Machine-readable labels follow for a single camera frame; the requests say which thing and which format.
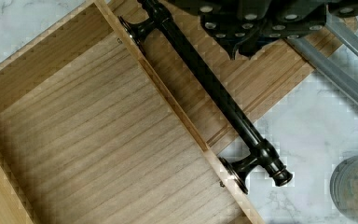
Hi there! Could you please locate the wooden drawer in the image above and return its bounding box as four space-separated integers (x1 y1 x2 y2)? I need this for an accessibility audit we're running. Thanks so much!
0 0 264 224

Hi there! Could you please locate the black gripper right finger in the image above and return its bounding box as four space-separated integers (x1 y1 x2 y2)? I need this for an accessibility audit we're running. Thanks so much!
239 12 326 58

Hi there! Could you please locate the glass jar with oats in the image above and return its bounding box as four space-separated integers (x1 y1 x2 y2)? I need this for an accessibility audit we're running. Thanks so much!
330 156 358 224

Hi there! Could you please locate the bamboo cutting board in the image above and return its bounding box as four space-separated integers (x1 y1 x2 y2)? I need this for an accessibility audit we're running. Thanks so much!
107 0 358 156

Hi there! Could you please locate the black metal drawer handle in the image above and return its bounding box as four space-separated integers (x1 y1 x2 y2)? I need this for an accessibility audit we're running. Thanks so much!
119 0 293 192

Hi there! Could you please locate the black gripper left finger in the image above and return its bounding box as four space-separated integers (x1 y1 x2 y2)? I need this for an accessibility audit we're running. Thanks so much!
200 14 263 60

